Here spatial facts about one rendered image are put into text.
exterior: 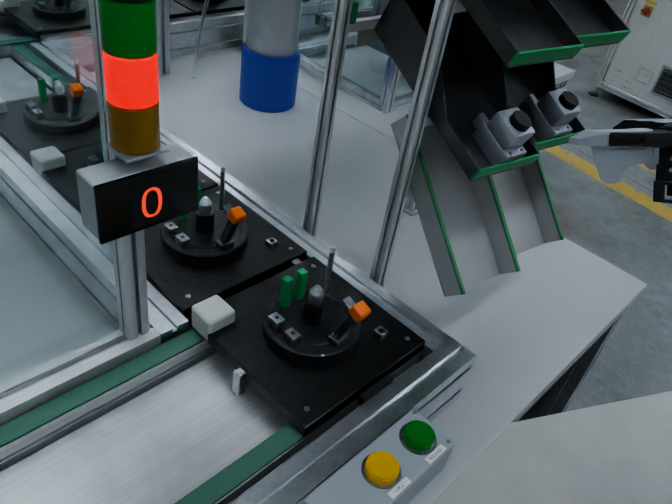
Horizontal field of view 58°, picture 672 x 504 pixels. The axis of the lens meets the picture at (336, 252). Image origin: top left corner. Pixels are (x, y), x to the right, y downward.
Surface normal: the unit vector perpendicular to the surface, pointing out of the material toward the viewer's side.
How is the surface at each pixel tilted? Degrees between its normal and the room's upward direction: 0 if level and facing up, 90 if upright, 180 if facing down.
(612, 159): 83
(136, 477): 0
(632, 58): 90
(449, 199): 45
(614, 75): 90
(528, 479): 0
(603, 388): 0
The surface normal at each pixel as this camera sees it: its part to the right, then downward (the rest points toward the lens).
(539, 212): -0.81, 0.25
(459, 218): 0.51, -0.15
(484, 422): 0.14, -0.79
